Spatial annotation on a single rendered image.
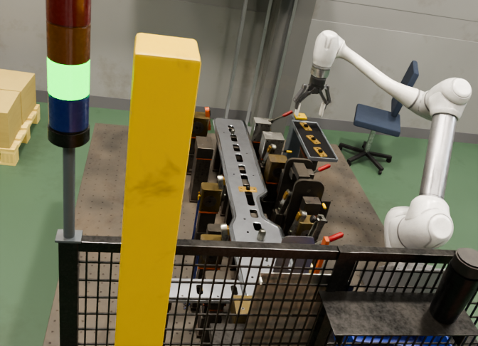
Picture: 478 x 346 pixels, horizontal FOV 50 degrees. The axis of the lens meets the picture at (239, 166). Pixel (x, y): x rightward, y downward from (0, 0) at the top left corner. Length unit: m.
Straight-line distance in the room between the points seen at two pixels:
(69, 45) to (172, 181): 0.27
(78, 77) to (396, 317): 0.86
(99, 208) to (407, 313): 1.69
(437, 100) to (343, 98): 3.01
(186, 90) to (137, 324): 0.52
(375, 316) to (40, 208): 2.87
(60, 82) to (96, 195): 1.82
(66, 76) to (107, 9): 3.90
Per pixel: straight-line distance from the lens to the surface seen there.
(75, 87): 0.90
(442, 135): 2.34
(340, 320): 1.21
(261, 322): 1.35
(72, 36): 0.87
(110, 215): 2.56
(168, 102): 0.80
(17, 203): 3.83
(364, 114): 4.84
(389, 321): 1.26
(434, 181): 2.27
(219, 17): 4.79
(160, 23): 4.79
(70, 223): 1.08
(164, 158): 0.85
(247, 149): 2.63
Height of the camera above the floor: 2.27
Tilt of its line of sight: 31 degrees down
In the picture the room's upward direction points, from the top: 11 degrees clockwise
